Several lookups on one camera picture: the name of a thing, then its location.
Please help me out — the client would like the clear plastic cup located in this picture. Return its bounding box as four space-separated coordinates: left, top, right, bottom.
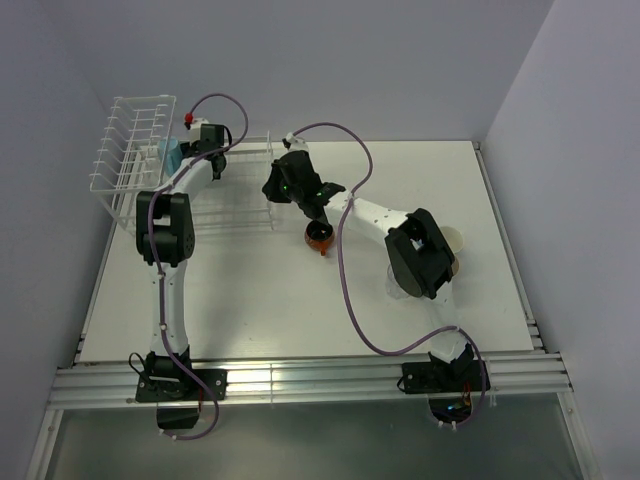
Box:
385 265 411 300

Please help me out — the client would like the white wire dish rack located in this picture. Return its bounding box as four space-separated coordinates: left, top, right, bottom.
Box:
90 95 274 235

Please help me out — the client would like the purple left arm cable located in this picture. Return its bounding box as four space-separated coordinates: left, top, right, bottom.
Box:
149 92 250 442

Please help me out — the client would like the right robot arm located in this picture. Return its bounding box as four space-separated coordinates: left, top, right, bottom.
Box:
262 148 488 393

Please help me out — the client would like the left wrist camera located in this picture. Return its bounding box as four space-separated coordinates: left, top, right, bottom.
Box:
184 113 210 144

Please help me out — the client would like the light blue ceramic mug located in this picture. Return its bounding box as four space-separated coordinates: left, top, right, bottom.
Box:
157 137 183 177

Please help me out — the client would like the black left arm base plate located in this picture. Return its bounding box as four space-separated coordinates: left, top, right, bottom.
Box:
135 368 228 403

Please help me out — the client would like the beige paper cup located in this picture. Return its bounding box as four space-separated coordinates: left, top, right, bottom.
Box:
440 226 464 276

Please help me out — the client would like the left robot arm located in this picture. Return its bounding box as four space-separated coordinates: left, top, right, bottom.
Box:
135 119 232 399

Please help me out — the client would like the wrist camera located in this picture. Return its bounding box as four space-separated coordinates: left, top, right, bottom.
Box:
184 113 210 144
282 132 309 152

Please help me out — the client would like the orange mug black interior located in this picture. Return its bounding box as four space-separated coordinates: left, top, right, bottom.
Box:
304 220 335 256

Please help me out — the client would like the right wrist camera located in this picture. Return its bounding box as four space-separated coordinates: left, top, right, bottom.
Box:
282 132 309 152

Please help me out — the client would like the aluminium mounting rail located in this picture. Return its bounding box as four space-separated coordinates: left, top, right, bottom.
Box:
46 350 573 410

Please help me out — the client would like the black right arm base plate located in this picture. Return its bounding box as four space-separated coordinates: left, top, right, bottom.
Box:
396 361 491 395

